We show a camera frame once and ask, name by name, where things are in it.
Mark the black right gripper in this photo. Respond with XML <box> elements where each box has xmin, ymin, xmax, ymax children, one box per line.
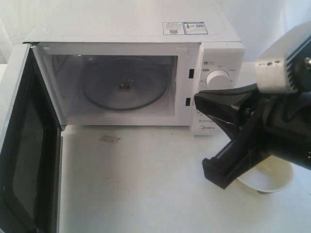
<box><xmin>194</xmin><ymin>84</ymin><xmax>304</xmax><ymax>189</ymax></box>

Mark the white paper bowl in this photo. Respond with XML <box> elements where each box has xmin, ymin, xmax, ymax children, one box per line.
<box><xmin>237</xmin><ymin>155</ymin><xmax>294</xmax><ymax>194</ymax></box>

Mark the white microwave door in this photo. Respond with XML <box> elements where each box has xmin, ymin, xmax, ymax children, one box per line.
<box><xmin>0</xmin><ymin>44</ymin><xmax>63</xmax><ymax>233</ymax></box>

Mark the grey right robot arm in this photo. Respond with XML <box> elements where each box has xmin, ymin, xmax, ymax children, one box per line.
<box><xmin>194</xmin><ymin>84</ymin><xmax>311</xmax><ymax>189</ymax></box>

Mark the glass microwave turntable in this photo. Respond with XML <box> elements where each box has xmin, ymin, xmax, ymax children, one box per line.
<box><xmin>82</xmin><ymin>56</ymin><xmax>171</xmax><ymax>111</ymax></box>

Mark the white microwave oven body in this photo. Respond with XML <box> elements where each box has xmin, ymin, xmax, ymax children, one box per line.
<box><xmin>25</xmin><ymin>0</ymin><xmax>245</xmax><ymax>135</ymax></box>

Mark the upper white control knob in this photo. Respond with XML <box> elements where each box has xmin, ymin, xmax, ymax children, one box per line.
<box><xmin>206</xmin><ymin>70</ymin><xmax>231</xmax><ymax>88</ymax></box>

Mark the clear tape patch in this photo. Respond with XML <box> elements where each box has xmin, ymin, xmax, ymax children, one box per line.
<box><xmin>99</xmin><ymin>135</ymin><xmax>121</xmax><ymax>144</ymax></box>

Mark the blue white warning sticker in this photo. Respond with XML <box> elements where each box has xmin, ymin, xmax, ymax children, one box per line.
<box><xmin>162</xmin><ymin>22</ymin><xmax>208</xmax><ymax>35</ymax></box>

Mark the white backdrop curtain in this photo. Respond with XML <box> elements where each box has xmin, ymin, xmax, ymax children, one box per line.
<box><xmin>0</xmin><ymin>0</ymin><xmax>311</xmax><ymax>64</ymax></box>

